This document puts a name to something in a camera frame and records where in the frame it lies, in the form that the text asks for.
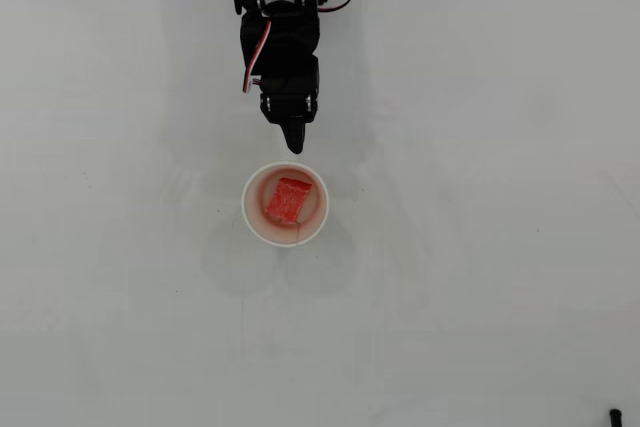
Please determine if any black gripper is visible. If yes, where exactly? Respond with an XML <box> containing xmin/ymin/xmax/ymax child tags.
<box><xmin>238</xmin><ymin>10</ymin><xmax>322</xmax><ymax>156</ymax></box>

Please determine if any red foam cube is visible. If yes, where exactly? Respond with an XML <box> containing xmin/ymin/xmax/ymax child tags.
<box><xmin>264</xmin><ymin>176</ymin><xmax>314</xmax><ymax>223</ymax></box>

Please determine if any tan ripple paper cup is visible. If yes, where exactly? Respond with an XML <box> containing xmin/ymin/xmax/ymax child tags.
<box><xmin>241</xmin><ymin>160</ymin><xmax>330</xmax><ymax>248</ymax></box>

